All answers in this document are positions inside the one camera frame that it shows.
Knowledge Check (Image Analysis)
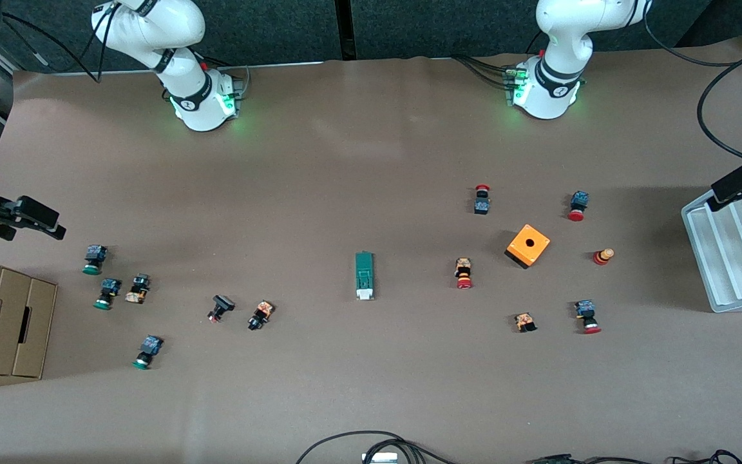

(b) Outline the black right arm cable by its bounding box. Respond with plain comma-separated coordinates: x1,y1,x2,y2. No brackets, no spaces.
0,0,122,84

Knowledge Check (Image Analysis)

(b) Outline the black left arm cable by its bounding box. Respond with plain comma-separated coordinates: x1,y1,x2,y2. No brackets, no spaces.
642,0,742,181

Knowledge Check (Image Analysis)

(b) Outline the black rectangular switch red base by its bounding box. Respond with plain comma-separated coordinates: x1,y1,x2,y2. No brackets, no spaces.
207,295,236,324

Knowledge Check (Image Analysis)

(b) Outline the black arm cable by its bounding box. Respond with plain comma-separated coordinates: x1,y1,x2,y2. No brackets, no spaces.
0,0,122,84
642,0,742,181

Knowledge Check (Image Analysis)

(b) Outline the black thin cable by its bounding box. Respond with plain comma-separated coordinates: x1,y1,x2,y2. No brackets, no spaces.
526,449,742,464

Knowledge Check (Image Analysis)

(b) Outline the orange button enclosure box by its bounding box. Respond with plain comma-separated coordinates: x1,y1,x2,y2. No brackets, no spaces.
505,224,551,270

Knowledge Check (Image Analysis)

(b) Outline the black push button orange block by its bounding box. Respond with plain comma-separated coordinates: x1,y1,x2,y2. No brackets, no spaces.
247,300,275,331

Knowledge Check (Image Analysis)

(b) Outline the brown table cover sheet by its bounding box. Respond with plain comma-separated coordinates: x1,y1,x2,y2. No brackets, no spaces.
0,35,742,464

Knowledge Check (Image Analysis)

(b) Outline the green load switch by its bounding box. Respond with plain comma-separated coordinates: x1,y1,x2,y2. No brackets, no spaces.
355,251,376,302

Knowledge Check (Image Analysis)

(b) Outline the white ribbed plastic tray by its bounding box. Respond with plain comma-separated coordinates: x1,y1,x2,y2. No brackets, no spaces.
681,153,742,314

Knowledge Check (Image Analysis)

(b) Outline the black selector switch orange block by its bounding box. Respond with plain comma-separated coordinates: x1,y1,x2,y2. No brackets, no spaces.
124,273,151,305

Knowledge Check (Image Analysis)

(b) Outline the black looped cable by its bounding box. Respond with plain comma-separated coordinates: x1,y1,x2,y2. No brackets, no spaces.
296,430,459,464

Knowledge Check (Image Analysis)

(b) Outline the black base cable bundle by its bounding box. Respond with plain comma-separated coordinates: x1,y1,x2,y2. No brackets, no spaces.
453,54,515,90

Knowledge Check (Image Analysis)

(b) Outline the green mushroom push button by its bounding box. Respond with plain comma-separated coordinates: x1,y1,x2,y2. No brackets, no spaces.
93,278,122,311
132,335,164,371
82,244,109,276

